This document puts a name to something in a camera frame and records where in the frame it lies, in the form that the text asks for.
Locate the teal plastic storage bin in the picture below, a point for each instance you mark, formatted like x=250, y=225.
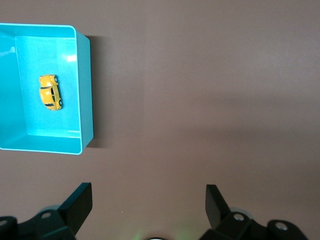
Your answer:
x=85, y=100

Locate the yellow beetle toy car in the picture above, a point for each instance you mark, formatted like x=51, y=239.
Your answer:
x=48, y=92

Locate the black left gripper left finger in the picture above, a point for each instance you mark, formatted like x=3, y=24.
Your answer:
x=75, y=210

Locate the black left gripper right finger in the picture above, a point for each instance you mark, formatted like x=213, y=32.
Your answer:
x=217, y=212

